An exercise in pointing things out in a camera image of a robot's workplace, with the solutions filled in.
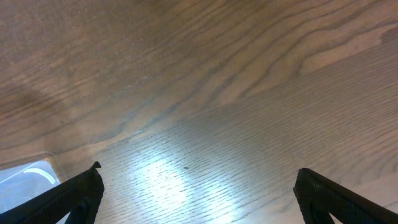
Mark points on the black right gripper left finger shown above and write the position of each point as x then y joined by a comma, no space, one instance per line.
78,199

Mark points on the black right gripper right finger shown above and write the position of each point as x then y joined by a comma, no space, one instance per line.
321,199

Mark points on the clear plastic container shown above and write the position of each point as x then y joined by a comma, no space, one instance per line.
26,177

